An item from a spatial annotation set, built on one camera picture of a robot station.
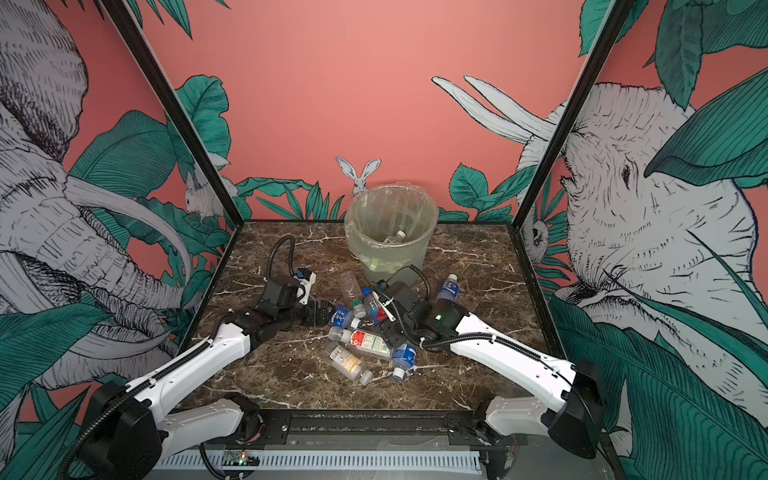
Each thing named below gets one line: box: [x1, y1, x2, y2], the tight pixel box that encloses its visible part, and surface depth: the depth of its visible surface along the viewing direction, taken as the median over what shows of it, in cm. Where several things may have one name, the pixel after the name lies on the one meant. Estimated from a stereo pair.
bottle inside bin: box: [384, 230, 407, 244], surface depth 106 cm
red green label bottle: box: [328, 326, 391, 358], surface depth 85 cm
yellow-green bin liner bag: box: [345, 183, 439, 273], surface depth 95 cm
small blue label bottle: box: [330, 305, 353, 329], surface depth 90 cm
